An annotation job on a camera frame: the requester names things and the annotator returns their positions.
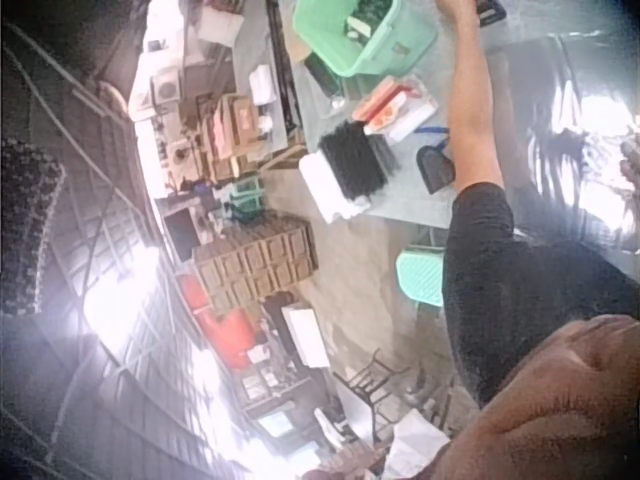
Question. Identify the person's left hand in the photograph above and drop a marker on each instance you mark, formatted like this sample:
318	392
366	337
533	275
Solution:
452	6

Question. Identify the black pouch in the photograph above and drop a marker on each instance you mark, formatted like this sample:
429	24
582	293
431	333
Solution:
436	169

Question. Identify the white plastic bag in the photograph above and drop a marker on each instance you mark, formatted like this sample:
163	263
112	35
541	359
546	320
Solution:
417	442

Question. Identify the black flat object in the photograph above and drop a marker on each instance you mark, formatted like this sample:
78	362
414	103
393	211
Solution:
322	75

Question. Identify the cluttered work table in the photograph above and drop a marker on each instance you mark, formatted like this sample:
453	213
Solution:
205	95

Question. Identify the green plastic stool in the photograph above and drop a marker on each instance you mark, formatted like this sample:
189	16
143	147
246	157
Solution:
420	277

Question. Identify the black metal chair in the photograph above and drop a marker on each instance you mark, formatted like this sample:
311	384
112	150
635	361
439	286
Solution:
375	390

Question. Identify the white box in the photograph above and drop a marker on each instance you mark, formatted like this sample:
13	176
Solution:
305	336

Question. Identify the stack of brown cartons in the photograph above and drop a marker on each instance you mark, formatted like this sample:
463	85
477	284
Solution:
257	257

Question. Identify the red plastic container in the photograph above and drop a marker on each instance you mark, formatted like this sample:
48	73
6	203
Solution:
222	320

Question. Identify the black tray of parts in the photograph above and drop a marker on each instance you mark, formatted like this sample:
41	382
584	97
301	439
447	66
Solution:
356	160

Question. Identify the black device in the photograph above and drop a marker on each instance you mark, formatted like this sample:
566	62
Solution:
490	10

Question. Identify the clear packet with red parts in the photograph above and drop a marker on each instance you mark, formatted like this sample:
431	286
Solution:
395	107

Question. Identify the green plastic basket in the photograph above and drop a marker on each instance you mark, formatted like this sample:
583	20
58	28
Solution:
367	35

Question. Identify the small green basket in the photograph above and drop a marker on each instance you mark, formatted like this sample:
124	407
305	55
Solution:
243	196

